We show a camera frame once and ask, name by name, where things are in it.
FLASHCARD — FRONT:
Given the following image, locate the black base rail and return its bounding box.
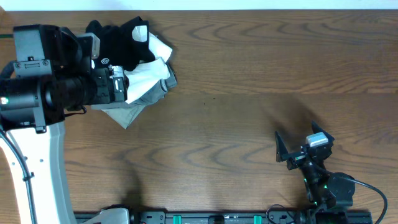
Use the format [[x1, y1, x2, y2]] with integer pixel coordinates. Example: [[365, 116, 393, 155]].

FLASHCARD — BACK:
[[74, 203, 373, 224]]

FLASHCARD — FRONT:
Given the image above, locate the black t-shirt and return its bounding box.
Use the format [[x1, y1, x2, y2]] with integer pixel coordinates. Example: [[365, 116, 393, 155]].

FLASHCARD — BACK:
[[86, 16, 155, 71]]

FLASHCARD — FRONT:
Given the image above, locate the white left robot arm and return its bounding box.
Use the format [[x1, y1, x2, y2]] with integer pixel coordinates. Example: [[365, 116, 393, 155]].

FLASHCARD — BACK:
[[1, 24, 131, 224]]

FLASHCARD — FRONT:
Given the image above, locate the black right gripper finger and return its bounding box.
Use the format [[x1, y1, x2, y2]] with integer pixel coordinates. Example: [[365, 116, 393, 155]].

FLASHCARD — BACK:
[[311, 121, 335, 142], [275, 131, 289, 162]]

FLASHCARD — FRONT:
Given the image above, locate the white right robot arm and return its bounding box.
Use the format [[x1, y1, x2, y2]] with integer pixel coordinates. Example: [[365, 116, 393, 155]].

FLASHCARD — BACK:
[[275, 121, 355, 223]]

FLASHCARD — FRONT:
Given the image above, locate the white crumpled t-shirt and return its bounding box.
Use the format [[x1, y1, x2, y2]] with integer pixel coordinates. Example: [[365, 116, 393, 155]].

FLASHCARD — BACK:
[[123, 32, 172, 103]]

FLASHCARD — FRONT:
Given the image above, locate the grey crumpled garment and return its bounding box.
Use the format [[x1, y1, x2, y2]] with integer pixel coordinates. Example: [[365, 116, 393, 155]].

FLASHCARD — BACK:
[[91, 63, 177, 129]]

